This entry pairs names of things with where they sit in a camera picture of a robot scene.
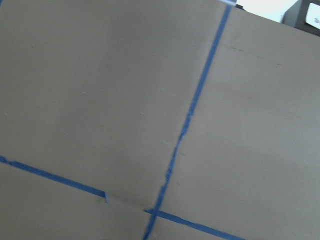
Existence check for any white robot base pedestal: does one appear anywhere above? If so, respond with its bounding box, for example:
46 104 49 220
236 0 297 23

